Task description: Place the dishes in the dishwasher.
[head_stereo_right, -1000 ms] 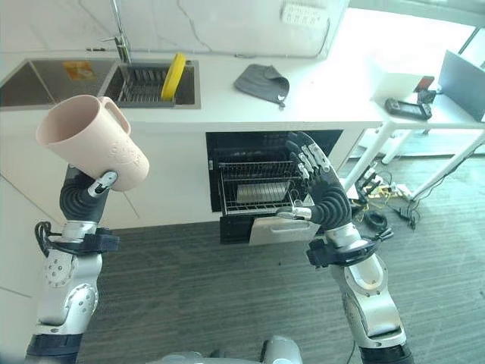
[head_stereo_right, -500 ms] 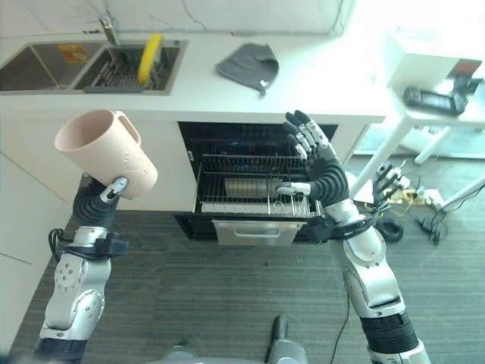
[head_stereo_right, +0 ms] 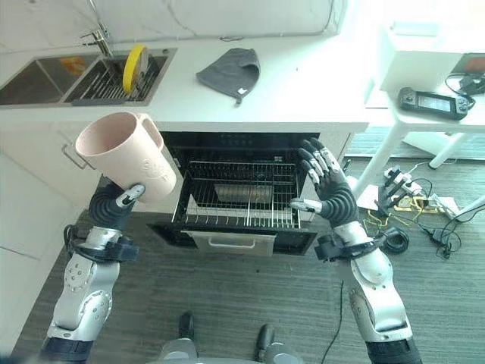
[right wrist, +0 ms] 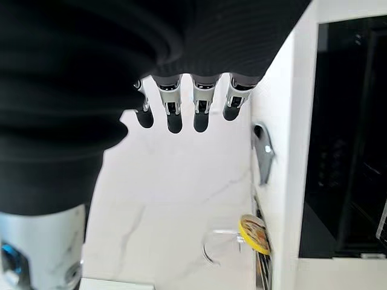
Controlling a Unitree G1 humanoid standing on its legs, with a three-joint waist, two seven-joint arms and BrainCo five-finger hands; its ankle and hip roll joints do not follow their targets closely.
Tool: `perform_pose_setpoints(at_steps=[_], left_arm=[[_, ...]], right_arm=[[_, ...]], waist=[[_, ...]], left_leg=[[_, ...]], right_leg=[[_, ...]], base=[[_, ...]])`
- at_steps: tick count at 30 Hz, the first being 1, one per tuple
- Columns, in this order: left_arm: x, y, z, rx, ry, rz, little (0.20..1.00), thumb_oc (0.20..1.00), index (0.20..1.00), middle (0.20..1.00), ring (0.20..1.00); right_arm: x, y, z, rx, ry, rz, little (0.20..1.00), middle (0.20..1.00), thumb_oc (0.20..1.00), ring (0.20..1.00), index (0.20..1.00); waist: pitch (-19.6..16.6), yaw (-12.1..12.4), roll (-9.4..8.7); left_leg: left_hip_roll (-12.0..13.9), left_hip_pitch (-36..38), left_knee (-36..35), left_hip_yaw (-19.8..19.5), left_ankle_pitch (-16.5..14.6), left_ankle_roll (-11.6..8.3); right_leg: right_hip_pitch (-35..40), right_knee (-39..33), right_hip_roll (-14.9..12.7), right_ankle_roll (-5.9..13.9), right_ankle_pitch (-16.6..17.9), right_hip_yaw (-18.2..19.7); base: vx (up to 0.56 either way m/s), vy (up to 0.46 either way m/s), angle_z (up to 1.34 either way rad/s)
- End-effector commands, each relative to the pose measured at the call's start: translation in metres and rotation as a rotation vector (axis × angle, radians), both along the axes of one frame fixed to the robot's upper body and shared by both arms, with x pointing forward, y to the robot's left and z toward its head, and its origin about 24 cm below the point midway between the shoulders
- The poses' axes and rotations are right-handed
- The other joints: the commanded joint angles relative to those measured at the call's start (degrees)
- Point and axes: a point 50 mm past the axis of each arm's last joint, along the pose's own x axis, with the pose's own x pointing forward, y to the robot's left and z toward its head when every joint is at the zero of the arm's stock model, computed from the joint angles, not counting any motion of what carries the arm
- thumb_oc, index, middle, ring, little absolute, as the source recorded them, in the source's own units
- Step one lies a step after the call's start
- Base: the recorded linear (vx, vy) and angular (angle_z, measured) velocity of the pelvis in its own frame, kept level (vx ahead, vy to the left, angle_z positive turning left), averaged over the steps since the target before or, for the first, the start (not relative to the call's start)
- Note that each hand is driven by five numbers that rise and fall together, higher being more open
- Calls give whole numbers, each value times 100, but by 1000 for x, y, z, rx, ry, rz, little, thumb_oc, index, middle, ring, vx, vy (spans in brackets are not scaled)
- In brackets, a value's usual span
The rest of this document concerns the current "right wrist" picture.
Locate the stainless steel sink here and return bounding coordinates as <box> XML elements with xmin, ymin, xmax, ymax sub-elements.
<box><xmin>252</xmin><ymin>187</ymin><xmax>273</xmax><ymax>290</ymax></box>

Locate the clear glass cup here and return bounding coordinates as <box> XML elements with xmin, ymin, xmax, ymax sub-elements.
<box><xmin>201</xmin><ymin>228</ymin><xmax>246</xmax><ymax>266</ymax></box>

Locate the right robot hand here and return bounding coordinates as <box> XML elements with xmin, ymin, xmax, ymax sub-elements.
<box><xmin>0</xmin><ymin>0</ymin><xmax>313</xmax><ymax>290</ymax></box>

